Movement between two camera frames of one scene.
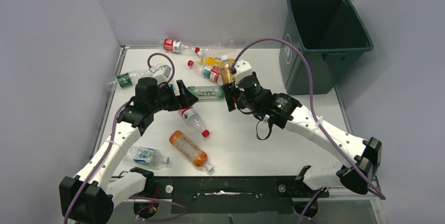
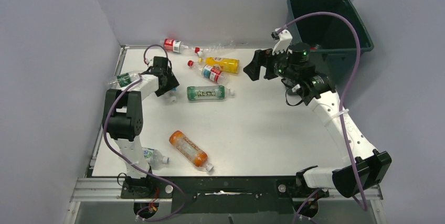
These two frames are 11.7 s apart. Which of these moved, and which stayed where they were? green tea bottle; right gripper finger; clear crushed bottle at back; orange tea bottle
Moved: right gripper finger
Stayed: green tea bottle; orange tea bottle; clear crushed bottle at back
